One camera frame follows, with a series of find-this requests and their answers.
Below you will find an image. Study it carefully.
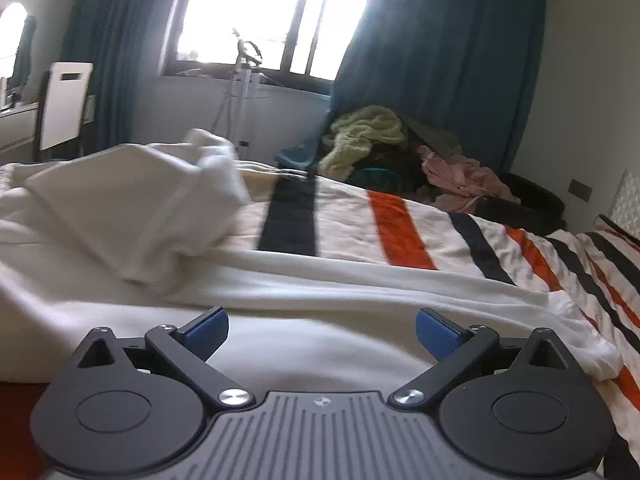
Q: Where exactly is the garment steamer stand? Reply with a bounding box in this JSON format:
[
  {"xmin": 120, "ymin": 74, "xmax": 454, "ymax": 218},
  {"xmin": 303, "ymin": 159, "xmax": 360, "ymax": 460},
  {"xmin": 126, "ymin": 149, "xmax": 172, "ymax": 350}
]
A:
[{"xmin": 215, "ymin": 27, "xmax": 263, "ymax": 146}]

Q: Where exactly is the white knit garment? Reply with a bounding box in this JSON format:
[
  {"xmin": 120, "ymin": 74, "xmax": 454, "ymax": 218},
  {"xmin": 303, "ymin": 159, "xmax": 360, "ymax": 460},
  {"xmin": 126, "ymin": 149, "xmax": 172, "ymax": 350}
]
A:
[{"xmin": 0, "ymin": 128, "xmax": 623, "ymax": 386}]

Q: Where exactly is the blue plastic basket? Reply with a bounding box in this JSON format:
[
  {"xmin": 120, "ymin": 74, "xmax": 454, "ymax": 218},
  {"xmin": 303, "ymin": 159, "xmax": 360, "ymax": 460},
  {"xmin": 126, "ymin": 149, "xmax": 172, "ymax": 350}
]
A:
[{"xmin": 276, "ymin": 137, "xmax": 331, "ymax": 171}]

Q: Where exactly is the white chair with black frame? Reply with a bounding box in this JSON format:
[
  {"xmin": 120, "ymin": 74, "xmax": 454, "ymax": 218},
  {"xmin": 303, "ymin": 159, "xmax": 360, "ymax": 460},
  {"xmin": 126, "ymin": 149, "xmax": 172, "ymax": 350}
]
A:
[{"xmin": 34, "ymin": 61, "xmax": 94, "ymax": 161}]

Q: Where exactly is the pink garment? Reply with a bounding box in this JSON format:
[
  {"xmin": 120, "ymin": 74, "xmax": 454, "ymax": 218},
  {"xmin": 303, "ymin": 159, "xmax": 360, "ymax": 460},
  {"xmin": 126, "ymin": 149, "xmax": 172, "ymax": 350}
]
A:
[{"xmin": 419, "ymin": 145, "xmax": 516, "ymax": 213}]

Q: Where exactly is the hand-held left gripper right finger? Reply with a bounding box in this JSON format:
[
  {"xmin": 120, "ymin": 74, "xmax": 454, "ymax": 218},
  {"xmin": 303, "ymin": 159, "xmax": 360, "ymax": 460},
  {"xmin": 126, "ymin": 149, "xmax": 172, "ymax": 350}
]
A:
[{"xmin": 388, "ymin": 307, "xmax": 571, "ymax": 409}]

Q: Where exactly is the arched mirror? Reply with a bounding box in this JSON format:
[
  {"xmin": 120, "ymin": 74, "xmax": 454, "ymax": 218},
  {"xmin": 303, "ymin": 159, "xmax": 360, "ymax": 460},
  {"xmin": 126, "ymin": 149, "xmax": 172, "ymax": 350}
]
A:
[{"xmin": 0, "ymin": 2, "xmax": 28, "ymax": 96}]

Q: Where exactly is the dark clothes pile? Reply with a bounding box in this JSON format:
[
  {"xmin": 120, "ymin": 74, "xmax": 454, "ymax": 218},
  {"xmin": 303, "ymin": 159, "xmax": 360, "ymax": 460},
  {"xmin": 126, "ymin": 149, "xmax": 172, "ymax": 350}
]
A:
[{"xmin": 350, "ymin": 125, "xmax": 451, "ymax": 196}]

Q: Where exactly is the white desk with drawers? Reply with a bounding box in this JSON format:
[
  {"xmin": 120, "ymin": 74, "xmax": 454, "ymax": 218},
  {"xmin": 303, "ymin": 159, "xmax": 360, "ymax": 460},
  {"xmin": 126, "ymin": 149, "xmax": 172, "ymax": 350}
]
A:
[{"xmin": 0, "ymin": 102, "xmax": 40, "ymax": 163}]

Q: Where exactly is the white quilted headboard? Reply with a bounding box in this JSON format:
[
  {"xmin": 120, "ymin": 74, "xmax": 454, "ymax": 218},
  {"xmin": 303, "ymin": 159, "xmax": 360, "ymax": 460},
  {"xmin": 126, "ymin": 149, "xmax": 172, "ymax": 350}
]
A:
[{"xmin": 607, "ymin": 167, "xmax": 640, "ymax": 238}]

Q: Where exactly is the yellow-green fluffy blanket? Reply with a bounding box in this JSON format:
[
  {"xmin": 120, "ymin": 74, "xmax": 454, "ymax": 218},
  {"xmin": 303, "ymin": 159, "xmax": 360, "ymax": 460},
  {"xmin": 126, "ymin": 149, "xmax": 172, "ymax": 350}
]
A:
[{"xmin": 318, "ymin": 106, "xmax": 408, "ymax": 181}]

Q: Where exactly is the orange black striped bed sheet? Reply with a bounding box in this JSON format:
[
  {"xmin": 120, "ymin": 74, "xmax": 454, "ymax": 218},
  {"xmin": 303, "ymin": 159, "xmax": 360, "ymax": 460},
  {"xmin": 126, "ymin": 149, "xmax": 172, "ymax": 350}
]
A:
[{"xmin": 0, "ymin": 160, "xmax": 640, "ymax": 480}]

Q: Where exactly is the black laundry bin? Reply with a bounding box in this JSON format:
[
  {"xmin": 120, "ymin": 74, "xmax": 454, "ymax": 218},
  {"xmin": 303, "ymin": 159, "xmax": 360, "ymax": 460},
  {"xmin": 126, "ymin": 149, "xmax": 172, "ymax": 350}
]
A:
[{"xmin": 470, "ymin": 172, "xmax": 568, "ymax": 236}]

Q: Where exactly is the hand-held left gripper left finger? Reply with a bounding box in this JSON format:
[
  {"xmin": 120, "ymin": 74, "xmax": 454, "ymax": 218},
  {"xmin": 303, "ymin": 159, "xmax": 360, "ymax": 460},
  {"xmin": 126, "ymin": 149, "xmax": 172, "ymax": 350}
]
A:
[{"xmin": 75, "ymin": 306, "xmax": 256, "ymax": 409}]

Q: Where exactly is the bright window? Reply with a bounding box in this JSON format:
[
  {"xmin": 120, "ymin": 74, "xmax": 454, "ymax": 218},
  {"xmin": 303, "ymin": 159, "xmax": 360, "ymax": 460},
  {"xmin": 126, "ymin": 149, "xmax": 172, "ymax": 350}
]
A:
[{"xmin": 160, "ymin": 0, "xmax": 376, "ymax": 81}]

